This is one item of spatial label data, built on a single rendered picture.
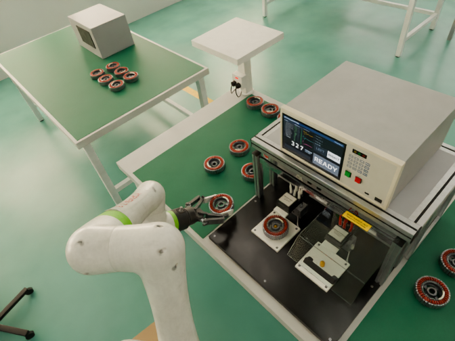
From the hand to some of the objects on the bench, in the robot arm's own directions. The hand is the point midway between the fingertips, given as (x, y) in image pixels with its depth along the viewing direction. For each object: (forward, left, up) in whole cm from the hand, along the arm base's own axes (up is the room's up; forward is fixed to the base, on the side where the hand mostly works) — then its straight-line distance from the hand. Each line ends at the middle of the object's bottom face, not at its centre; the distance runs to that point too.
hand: (221, 205), depth 149 cm
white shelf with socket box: (+68, +54, -9) cm, 88 cm away
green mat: (+32, -100, -12) cm, 106 cm away
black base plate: (+11, -35, -10) cm, 39 cm away
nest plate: (+10, -23, -8) cm, 26 cm away
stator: (+10, -23, -7) cm, 26 cm away
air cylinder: (+24, -24, -8) cm, 35 cm away
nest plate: (+10, -48, -8) cm, 49 cm away
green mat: (+33, +29, -9) cm, 45 cm away
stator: (+37, +27, -9) cm, 47 cm away
